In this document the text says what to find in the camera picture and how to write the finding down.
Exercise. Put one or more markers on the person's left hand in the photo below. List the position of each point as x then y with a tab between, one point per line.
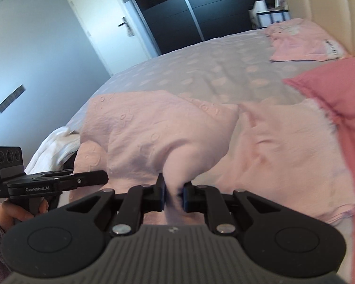
9	216

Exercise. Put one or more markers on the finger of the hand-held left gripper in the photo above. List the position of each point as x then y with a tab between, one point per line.
85	179

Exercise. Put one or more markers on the light pink shirt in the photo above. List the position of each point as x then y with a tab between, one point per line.
165	130

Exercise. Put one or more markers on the white door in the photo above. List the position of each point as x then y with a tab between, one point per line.
106	20

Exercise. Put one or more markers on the dark pink pillow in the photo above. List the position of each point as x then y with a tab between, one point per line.
343	100

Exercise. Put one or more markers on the cream padded headboard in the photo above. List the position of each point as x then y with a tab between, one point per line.
328	3

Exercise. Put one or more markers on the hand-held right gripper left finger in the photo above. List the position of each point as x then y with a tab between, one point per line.
160	193

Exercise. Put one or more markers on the black cloth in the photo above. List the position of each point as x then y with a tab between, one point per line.
68	162

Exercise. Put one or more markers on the white side table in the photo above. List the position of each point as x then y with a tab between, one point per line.
266	14

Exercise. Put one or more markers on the light pink pillow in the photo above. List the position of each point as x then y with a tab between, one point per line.
298	40

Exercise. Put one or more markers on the wall vent grille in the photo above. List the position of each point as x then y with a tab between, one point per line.
11	98

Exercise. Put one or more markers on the grey pink-dotted blanket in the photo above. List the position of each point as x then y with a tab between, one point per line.
195	65

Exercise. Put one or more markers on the white cloth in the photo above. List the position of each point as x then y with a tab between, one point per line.
53	145

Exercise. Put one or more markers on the black wardrobe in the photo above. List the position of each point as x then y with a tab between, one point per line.
213	9

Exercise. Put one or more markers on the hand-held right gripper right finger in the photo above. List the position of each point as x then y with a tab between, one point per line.
187	196

